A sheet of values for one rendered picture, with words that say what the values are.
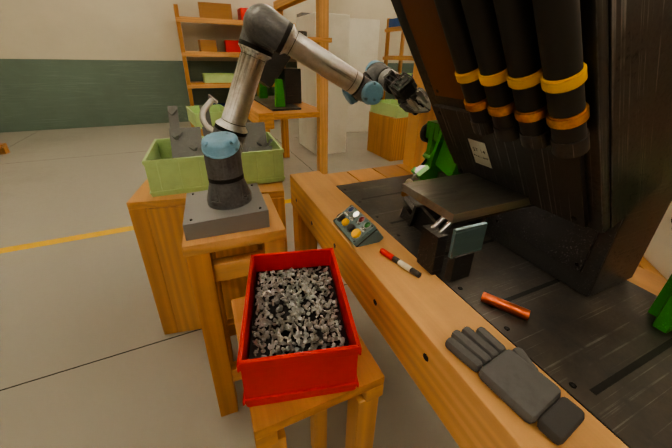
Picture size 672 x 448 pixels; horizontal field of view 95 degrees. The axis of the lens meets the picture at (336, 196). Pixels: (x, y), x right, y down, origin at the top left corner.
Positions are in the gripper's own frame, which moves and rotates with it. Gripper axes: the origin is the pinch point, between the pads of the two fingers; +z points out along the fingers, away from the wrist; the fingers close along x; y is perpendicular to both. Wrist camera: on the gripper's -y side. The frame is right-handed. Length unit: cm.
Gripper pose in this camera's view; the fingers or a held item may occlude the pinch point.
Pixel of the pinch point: (427, 110)
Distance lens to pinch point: 105.7
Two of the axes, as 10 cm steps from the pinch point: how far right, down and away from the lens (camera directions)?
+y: -5.6, -4.4, -7.0
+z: 3.8, 6.1, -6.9
